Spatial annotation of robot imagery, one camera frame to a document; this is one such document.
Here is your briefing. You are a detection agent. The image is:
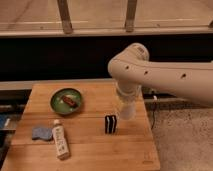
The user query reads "right metal railing post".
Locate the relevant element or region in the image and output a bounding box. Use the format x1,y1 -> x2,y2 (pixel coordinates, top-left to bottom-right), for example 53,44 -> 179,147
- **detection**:
124,0 -> 137,32

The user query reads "metal railing post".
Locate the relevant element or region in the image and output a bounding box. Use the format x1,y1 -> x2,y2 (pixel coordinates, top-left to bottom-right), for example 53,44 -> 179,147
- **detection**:
57,0 -> 73,34
124,0 -> 137,32

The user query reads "brown snack bar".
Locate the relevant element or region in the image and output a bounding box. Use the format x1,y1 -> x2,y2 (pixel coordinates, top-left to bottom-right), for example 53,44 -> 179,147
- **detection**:
62,95 -> 78,107

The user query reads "white bottle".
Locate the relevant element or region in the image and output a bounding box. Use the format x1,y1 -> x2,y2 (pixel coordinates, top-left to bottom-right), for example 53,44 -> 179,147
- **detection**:
52,119 -> 70,160

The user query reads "black cable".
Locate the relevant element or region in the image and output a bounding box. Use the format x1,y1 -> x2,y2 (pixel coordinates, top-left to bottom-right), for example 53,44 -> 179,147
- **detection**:
150,95 -> 159,131

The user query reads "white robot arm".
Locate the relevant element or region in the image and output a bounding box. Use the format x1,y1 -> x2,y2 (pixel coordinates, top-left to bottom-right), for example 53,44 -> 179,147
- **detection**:
108,43 -> 213,106

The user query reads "black and white striped eraser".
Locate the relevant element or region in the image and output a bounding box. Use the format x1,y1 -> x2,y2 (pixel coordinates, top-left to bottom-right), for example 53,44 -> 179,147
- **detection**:
105,115 -> 117,134

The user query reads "left metal railing post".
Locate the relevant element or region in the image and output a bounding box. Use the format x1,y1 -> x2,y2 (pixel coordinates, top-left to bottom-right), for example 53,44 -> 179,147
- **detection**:
57,0 -> 73,34

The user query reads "white robot wrist gripper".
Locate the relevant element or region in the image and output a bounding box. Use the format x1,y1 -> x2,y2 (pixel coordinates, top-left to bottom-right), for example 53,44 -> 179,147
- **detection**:
116,81 -> 141,100

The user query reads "blue sponge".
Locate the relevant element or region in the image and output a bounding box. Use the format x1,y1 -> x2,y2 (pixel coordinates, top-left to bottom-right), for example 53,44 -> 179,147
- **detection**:
32,126 -> 52,141

